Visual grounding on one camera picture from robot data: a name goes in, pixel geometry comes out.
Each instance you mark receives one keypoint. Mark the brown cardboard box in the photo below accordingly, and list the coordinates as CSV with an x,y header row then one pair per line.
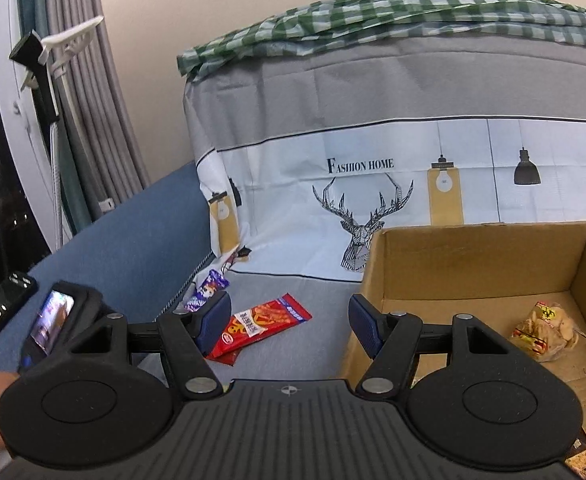
x,y
473,260

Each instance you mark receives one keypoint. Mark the clear biscuit packet yellow label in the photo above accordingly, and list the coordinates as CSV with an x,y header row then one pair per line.
x,y
548,331

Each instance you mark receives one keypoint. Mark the small black box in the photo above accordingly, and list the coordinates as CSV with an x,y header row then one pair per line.
x,y
25,49

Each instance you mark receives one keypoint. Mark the green checked cloth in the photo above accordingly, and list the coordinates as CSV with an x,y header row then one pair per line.
x,y
373,10

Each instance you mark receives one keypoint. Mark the red snack packet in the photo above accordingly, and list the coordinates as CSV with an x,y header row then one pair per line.
x,y
263,321

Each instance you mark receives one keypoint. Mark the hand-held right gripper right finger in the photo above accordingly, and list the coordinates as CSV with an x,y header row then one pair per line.
x,y
363,325

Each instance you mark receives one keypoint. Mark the dark brown snack packet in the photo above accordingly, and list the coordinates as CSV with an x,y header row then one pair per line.
x,y
585,462

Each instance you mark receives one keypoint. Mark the white door frame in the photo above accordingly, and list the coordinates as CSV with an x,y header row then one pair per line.
x,y
13,135

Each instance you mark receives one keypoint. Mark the grey curtain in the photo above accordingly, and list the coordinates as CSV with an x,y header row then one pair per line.
x,y
108,85

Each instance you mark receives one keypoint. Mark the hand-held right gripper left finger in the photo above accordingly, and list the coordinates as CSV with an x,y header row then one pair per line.
x,y
215,321

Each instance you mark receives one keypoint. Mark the blue sofa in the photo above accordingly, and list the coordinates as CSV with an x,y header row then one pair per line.
x,y
123,240

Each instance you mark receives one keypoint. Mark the purple snack packet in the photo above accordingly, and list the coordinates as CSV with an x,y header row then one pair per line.
x,y
208,286

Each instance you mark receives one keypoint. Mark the grey printed sofa cover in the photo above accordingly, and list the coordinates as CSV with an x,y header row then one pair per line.
x,y
373,85

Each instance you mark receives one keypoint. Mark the black flat device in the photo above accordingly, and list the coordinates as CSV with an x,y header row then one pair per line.
x,y
3,310

